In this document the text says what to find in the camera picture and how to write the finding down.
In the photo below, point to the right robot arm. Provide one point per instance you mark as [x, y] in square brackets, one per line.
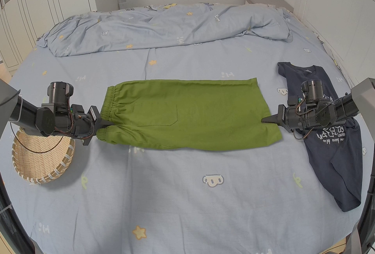
[328, 112]

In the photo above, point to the bed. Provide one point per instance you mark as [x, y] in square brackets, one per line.
[190, 188]

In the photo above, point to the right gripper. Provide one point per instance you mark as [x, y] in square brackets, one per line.
[293, 119]

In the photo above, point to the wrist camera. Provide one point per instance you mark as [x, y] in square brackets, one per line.
[294, 101]
[78, 108]

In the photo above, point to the green shorts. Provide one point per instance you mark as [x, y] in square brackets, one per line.
[190, 115]

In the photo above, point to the pale blue quilt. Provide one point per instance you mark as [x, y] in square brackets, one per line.
[164, 30]

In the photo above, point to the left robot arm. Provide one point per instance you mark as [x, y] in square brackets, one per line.
[44, 121]

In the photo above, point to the dark blue printed T-shirt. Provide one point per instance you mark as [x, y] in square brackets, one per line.
[337, 165]

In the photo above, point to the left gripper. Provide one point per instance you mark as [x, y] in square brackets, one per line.
[88, 126]

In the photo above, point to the white wardrobe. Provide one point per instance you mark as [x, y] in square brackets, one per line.
[35, 3]

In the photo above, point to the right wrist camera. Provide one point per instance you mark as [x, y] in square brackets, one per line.
[294, 101]

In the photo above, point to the round woven basket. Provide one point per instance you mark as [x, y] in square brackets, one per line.
[38, 167]

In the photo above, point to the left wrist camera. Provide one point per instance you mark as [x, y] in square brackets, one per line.
[78, 108]

